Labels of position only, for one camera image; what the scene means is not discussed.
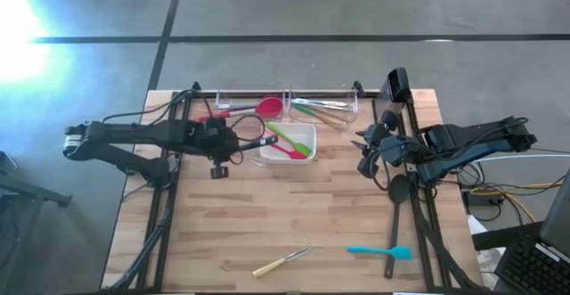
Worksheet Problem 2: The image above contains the red silicone spoon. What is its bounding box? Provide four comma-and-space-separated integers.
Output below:
265, 139, 309, 160

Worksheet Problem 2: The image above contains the black power box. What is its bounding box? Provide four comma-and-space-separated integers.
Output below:
461, 186, 505, 209

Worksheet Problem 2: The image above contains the yellow cable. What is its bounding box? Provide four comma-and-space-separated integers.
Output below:
469, 181, 565, 225

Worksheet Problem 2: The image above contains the grey metal utensil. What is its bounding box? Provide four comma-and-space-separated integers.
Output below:
293, 102, 354, 111

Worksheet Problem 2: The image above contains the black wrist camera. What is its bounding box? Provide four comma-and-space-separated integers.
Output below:
357, 155, 380, 180
209, 160, 229, 180

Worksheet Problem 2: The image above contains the blue silicone spatula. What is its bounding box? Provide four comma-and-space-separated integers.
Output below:
346, 245, 414, 261

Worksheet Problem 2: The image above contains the white cable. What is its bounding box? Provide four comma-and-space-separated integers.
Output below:
478, 152, 570, 165

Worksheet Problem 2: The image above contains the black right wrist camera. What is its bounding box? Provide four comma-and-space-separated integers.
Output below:
357, 155, 380, 180

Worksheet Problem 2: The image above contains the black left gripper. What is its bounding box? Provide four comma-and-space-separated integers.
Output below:
195, 119, 280, 160

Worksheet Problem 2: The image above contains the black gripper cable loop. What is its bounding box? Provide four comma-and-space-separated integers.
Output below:
229, 114, 267, 144
371, 152, 393, 193

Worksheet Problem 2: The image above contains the black floor stand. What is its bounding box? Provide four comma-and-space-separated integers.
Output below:
0, 150, 73, 209

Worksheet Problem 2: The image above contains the white paper sheet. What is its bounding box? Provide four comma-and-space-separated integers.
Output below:
466, 214, 507, 290

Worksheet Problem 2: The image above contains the red spoon with metal neck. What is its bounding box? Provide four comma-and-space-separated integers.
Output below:
197, 95, 285, 123

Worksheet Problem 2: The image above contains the white rectangular plastic bin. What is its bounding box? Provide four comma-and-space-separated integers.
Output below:
259, 122, 318, 166

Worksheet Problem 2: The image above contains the black left gripper cable loop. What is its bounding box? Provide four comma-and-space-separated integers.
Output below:
229, 114, 267, 144

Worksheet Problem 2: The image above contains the black solid spoon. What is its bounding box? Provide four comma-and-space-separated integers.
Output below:
384, 173, 411, 281

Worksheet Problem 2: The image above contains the long black arm cable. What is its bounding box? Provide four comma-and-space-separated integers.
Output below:
101, 87, 214, 126

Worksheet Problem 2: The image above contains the black laptop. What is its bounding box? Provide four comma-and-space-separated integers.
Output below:
493, 169, 570, 295

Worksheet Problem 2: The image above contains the black aluminium frame rail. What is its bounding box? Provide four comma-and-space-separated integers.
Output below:
191, 89, 384, 100
369, 90, 489, 292
106, 80, 200, 292

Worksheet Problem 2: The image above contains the metal box grater black handle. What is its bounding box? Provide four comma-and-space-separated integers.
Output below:
371, 66, 413, 129

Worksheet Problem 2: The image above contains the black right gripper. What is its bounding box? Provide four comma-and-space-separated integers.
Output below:
350, 110, 419, 168

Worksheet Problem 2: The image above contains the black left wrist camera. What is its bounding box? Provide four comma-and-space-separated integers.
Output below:
209, 160, 229, 180

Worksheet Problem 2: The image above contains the cream-handled metal knife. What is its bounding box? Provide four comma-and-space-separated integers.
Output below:
252, 244, 314, 279

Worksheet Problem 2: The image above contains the clear plastic bin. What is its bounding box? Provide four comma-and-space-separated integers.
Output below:
215, 87, 287, 122
287, 85, 360, 129

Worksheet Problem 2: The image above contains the black right gripper cable loop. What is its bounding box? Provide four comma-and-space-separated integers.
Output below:
371, 152, 393, 193

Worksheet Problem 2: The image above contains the green silicone spatula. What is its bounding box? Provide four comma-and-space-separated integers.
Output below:
265, 122, 314, 157

